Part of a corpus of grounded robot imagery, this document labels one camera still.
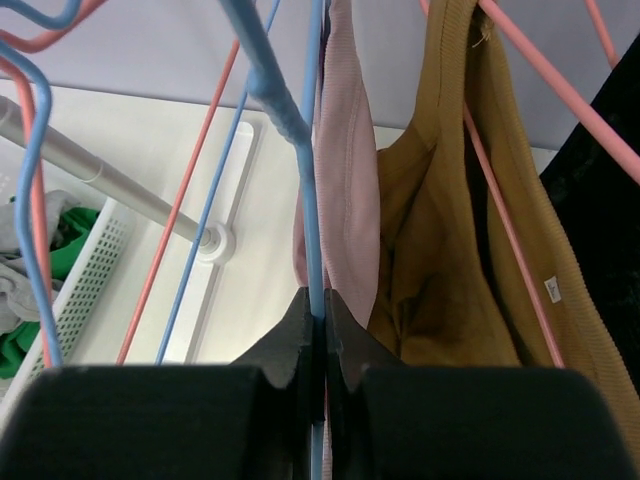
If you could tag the white metal clothes rack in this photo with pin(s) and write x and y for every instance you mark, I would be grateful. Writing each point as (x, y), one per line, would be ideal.
(135, 151)

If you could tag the grey tank top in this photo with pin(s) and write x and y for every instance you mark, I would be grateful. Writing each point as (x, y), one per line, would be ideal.
(17, 300)

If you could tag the blue hanger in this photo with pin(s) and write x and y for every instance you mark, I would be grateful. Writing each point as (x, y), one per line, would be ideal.
(30, 212)
(266, 84)

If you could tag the black tank top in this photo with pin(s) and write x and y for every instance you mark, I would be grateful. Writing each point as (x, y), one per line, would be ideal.
(598, 206)

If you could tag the green tank top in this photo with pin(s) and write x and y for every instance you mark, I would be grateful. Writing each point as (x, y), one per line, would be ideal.
(15, 345)

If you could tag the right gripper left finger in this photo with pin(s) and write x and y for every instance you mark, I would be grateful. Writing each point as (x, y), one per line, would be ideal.
(249, 419)

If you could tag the mustard brown tank top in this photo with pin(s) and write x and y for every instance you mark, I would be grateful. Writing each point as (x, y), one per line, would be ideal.
(450, 225)

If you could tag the white plastic basket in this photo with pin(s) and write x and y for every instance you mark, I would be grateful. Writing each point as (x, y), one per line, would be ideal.
(74, 303)

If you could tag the pink hanger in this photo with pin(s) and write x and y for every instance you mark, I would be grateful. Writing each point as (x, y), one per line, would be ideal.
(72, 15)
(510, 175)
(602, 32)

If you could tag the pink mauve tank top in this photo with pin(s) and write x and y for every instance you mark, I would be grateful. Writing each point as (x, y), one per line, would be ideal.
(345, 167)

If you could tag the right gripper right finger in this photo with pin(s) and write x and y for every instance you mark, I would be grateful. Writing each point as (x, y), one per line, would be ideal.
(389, 420)

